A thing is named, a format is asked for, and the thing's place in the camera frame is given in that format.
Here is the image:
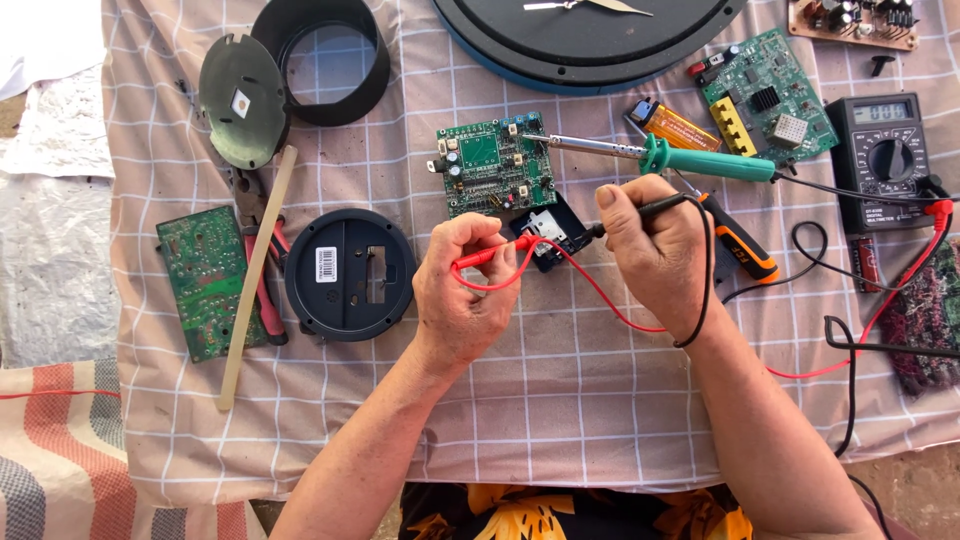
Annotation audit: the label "person's right hand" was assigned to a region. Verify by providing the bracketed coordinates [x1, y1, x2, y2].
[596, 174, 720, 344]

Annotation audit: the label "person's left hand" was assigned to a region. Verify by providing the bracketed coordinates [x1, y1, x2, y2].
[411, 212, 525, 378]

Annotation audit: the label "red multimeter probe lead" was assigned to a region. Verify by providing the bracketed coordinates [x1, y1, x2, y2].
[450, 198, 955, 380]

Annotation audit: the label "black multimeter probe lead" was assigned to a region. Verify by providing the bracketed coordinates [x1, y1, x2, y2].
[576, 174, 951, 350]

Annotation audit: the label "square green circuit board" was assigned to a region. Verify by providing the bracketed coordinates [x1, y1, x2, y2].
[426, 111, 560, 220]

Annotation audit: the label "small black module white part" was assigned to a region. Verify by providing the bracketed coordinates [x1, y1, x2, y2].
[509, 192, 594, 274]

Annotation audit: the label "black round back cover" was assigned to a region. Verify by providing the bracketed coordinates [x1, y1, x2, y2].
[283, 207, 419, 345]

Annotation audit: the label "beige checked cloth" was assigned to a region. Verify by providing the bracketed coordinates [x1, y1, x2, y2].
[99, 0, 960, 510]

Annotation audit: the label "large black round disc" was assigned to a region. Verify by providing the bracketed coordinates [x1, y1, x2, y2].
[430, 0, 751, 97]

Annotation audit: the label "orange lighter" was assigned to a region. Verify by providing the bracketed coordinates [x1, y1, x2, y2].
[629, 98, 723, 154]

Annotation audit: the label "pale glue stick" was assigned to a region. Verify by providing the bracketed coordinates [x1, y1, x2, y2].
[215, 144, 300, 413]

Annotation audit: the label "pale metal clock hands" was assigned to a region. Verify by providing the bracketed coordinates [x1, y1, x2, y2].
[522, 0, 655, 18]

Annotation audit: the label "orange black hand tool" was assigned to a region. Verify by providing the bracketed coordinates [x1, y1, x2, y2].
[697, 192, 782, 287]

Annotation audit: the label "dark round metal plate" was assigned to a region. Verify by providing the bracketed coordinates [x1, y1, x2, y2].
[198, 32, 293, 172]

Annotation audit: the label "worn green circuit board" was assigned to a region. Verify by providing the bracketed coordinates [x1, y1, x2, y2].
[155, 204, 270, 366]

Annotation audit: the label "person's floral clothing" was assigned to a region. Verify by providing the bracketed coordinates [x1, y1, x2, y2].
[396, 481, 756, 540]

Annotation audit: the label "green board with yellow ports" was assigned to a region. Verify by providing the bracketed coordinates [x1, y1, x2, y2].
[688, 27, 840, 168]

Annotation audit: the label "red battery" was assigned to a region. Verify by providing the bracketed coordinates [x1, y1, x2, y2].
[854, 235, 884, 294]

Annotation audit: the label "black digital multimeter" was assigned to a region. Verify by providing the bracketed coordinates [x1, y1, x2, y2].
[824, 92, 948, 234]

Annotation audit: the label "white plastic sheet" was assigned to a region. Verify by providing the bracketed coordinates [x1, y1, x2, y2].
[0, 0, 121, 370]

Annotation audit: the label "brown circuit board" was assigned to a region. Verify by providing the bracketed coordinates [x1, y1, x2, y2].
[786, 0, 921, 53]

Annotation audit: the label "dark multicoloured rag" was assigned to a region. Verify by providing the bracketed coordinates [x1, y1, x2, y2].
[876, 238, 960, 399]

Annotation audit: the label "striped red grey cloth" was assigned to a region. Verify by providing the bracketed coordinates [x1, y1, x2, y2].
[0, 357, 270, 540]

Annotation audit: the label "black plastic ring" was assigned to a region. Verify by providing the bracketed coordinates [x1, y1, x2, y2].
[249, 0, 393, 129]

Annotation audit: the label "red handle pliers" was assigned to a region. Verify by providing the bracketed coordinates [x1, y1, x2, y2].
[229, 165, 294, 348]

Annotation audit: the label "teal handle soldering iron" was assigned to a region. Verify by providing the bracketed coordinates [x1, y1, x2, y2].
[522, 132, 960, 207]

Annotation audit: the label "black power cable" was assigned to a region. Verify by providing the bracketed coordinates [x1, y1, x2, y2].
[822, 314, 960, 540]

